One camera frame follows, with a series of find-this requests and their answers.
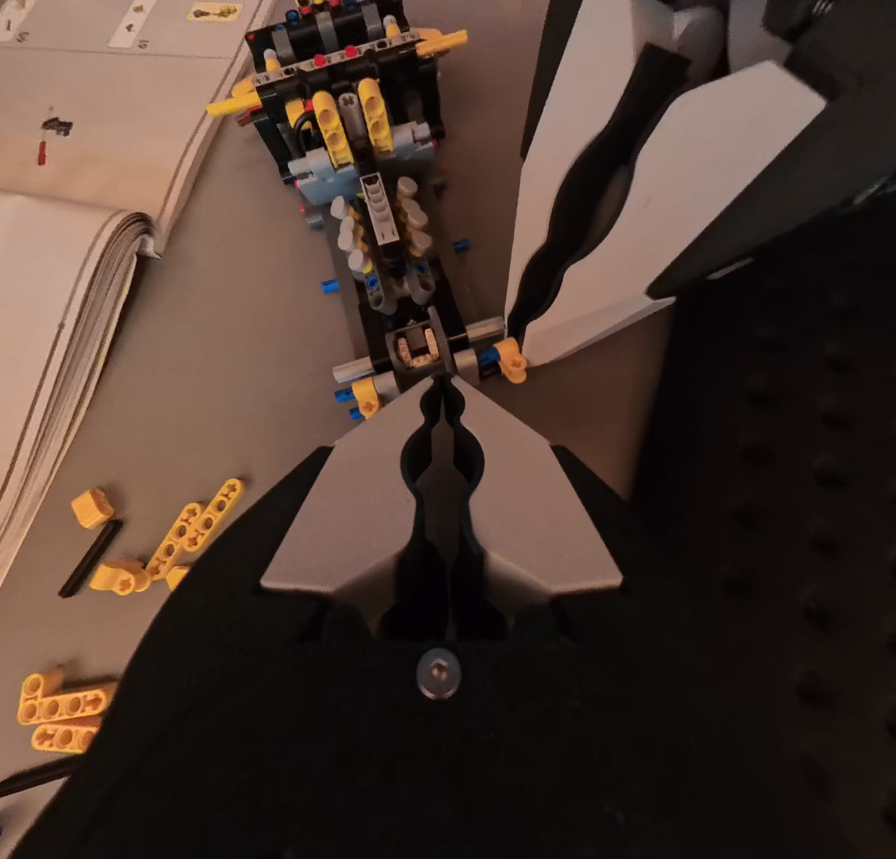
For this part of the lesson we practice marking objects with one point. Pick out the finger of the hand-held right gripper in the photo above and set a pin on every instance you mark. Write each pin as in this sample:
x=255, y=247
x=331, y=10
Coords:
x=700, y=173
x=581, y=89

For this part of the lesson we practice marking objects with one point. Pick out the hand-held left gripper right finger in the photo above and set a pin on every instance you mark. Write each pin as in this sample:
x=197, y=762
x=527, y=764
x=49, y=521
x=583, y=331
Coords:
x=546, y=523

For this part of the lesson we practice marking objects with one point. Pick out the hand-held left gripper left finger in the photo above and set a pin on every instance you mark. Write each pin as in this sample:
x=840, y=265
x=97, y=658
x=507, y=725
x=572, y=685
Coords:
x=336, y=523

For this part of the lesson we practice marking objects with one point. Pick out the toy brick car chassis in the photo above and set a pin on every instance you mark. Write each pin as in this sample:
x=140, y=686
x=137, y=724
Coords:
x=378, y=201

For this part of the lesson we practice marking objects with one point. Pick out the scattered yellow toy beams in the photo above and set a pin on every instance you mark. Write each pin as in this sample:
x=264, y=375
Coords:
x=210, y=505

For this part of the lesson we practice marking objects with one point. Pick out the black toy axle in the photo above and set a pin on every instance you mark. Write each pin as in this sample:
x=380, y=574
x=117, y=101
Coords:
x=91, y=558

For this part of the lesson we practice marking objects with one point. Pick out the dark dotted panel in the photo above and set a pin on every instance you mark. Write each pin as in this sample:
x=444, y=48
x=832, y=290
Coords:
x=805, y=453

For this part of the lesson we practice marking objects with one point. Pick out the building instruction book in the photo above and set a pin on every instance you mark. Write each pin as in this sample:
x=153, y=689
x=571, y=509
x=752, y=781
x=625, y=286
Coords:
x=105, y=138

